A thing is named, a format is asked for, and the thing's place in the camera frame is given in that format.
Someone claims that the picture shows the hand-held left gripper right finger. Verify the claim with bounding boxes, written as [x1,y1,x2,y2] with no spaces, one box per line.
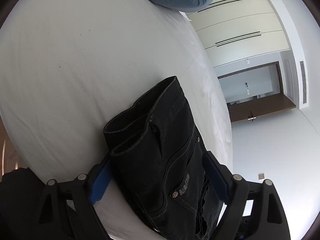
[203,151,292,240]

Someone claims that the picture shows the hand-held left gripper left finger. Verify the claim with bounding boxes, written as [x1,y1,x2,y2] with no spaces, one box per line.
[37,152,113,240]

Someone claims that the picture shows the black denim pants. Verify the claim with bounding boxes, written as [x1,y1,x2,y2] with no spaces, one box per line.
[103,76,225,240]

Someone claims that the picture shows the brown framed door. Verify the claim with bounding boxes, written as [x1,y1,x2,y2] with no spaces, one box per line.
[217,61,297,123]

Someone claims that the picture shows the bed with white sheet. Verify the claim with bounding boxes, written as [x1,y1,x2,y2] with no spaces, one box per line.
[0,0,233,240]

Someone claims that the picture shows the white air vent grille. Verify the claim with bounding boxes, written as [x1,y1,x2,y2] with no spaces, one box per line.
[299,60,307,104]

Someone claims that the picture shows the cream wardrobe with black handles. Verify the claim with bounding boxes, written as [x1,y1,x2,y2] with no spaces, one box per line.
[185,0,293,68]

